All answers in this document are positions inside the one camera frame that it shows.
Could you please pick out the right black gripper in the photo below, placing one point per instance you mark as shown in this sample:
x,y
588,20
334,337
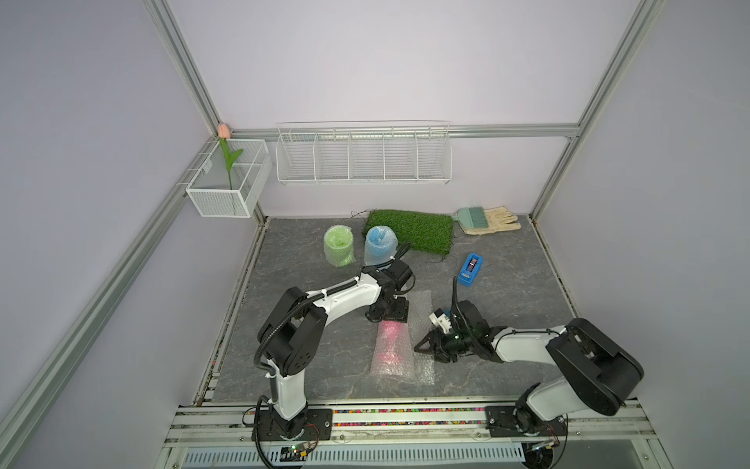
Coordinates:
x,y
435,346

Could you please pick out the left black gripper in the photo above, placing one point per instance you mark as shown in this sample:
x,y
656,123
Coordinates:
x,y
400,314

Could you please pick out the pink plastic wine glass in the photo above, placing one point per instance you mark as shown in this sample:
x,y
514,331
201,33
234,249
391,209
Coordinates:
x,y
391,349

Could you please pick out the bubble wrap sheet stack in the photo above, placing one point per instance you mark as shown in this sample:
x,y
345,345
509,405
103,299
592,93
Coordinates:
x,y
421,370

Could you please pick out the blue tape dispenser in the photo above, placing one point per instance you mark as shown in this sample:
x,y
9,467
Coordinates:
x,y
470,269

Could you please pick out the green plastic wine glass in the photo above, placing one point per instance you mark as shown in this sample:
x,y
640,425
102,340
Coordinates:
x,y
338,241

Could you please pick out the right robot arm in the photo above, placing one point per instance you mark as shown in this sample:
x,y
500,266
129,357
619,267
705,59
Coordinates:
x,y
597,373

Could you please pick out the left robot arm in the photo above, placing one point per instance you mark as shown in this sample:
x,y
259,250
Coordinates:
x,y
289,338

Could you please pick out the green artificial grass mat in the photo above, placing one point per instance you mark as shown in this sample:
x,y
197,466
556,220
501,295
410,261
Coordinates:
x,y
427,232

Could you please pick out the white vent grille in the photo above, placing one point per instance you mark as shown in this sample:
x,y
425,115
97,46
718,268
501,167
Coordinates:
x,y
328,456

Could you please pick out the beige work glove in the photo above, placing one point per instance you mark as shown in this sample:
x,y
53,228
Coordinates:
x,y
477,221

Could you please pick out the white mesh corner basket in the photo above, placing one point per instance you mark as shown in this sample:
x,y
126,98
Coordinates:
x,y
209,188

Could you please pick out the artificial tulip flower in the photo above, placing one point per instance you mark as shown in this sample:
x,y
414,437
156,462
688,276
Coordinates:
x,y
230,156

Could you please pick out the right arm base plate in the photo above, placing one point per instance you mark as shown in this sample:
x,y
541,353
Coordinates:
x,y
504,422

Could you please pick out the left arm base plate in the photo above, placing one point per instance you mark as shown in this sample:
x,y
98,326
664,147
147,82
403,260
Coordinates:
x,y
311,424

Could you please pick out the white wire wall basket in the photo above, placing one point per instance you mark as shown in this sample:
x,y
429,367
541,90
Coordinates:
x,y
365,153

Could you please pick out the aluminium front rail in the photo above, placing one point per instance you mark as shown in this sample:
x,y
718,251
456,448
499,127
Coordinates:
x,y
420,422

